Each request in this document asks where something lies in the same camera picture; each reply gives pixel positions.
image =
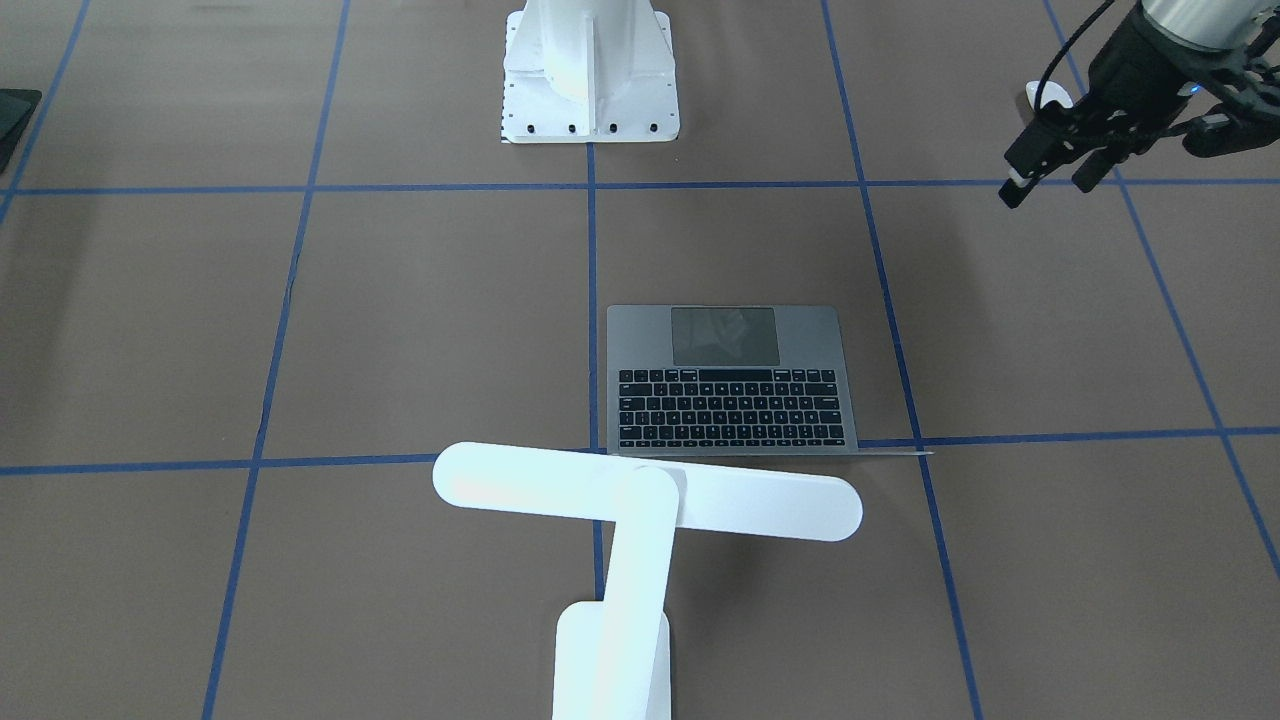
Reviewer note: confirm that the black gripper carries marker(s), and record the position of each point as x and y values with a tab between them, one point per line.
1128	68

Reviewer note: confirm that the silver laptop black keyboard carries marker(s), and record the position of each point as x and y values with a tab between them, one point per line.
727	381

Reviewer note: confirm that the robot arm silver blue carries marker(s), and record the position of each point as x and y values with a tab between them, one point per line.
1253	25

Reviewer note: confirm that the white computer mouse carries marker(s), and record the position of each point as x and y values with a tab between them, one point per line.
1039	95

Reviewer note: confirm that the white desk lamp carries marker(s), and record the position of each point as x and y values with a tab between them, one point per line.
613	659

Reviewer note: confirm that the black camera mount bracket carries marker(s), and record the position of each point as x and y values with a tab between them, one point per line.
1245	116

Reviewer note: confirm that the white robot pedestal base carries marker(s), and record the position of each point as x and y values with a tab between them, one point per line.
589	72

